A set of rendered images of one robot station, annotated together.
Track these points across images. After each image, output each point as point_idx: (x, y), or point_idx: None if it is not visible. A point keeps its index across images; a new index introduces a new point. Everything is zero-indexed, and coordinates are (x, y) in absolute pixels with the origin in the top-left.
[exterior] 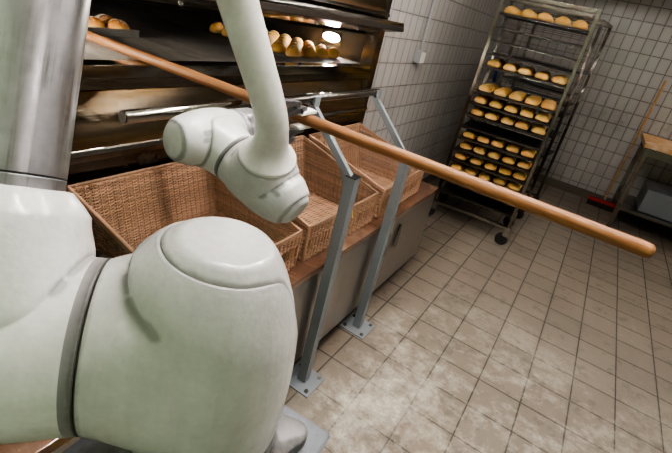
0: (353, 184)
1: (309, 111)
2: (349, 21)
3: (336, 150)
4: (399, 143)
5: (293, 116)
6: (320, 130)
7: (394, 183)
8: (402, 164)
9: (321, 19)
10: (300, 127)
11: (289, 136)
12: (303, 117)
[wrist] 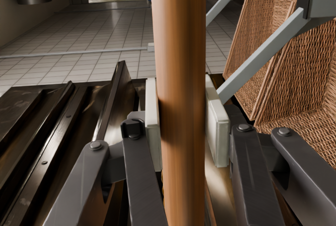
0: None
1: (145, 101)
2: (109, 109)
3: (261, 53)
4: None
5: (186, 158)
6: (201, 25)
7: None
8: None
9: (106, 140)
10: (215, 117)
11: (274, 158)
12: (174, 117)
